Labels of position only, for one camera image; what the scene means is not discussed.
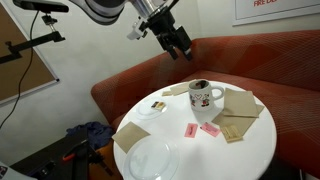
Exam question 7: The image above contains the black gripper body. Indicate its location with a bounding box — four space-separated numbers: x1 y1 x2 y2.
147 9 191 51

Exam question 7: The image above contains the white cartoon print mug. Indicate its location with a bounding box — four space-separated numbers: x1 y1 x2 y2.
188 79 224 112

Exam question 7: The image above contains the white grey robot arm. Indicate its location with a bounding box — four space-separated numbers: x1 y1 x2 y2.
70 0 192 60

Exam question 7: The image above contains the brown napkin near small plate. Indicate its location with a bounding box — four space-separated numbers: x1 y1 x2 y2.
170 82 189 96

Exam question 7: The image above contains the small white plate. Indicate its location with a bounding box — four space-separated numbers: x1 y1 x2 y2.
136 99 167 120

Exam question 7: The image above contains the fire dept valve sign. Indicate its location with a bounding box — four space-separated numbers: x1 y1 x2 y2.
232 0 320 26

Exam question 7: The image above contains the pink sweetener packet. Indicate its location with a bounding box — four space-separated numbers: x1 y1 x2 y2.
184 123 198 138
201 123 220 137

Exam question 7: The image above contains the round white table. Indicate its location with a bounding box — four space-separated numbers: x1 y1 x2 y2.
114 91 277 180

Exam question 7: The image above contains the brown napkin beside large plate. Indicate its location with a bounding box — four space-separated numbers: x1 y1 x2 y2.
112 122 149 153

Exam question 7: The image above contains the small brown sugar packet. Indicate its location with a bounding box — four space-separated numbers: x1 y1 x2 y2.
221 125 243 143

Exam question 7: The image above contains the orange patterned sofa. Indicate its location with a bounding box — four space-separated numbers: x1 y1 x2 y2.
91 30 320 178

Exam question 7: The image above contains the large white plate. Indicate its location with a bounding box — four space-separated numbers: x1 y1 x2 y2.
123 136 180 180

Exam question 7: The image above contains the blue cloth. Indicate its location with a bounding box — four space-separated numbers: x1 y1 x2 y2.
66 121 115 150

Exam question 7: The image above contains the cork bulletin board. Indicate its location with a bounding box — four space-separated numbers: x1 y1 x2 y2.
0 0 59 106

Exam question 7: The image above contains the black equipment with orange clamp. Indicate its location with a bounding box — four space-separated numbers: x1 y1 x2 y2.
11 128 113 180

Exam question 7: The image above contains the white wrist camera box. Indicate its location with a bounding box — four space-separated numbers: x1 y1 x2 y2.
127 19 147 40

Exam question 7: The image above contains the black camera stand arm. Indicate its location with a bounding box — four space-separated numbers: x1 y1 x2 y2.
0 14 65 64

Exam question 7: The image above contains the black camera on mount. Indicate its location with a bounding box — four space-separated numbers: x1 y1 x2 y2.
12 0 69 13

